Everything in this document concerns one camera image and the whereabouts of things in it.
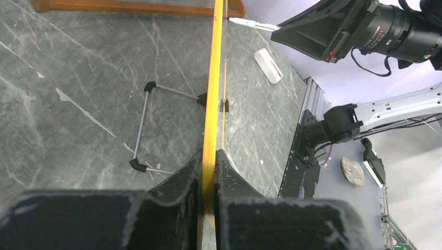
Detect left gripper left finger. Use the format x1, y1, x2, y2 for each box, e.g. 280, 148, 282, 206
1, 151, 202, 249

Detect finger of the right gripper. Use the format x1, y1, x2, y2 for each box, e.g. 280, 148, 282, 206
278, 1, 359, 29
271, 15, 346, 60

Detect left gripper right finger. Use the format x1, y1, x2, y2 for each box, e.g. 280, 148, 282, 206
214, 149, 373, 249

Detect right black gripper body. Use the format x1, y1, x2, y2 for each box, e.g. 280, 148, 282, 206
323, 1, 379, 63

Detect white blue marker pen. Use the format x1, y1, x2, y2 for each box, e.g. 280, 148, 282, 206
226, 17, 280, 32

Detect yellow framed whiteboard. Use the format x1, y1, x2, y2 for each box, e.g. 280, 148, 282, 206
201, 0, 228, 249

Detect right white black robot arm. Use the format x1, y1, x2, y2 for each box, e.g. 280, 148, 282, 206
271, 1, 441, 166

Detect whiteboard metal stand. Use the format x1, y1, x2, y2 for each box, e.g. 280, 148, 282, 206
129, 81, 208, 175

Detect white plastic block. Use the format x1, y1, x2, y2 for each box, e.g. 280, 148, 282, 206
253, 48, 283, 84

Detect orange wooden rack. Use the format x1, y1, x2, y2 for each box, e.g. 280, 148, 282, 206
30, 0, 247, 18

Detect grey round disc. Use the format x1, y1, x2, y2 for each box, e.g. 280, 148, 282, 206
340, 157, 365, 188

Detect black white flat device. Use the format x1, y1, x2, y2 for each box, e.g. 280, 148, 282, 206
361, 138, 386, 189

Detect aluminium frame rail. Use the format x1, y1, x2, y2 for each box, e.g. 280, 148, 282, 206
299, 77, 333, 123

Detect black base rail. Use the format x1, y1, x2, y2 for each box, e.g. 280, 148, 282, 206
278, 110, 320, 199

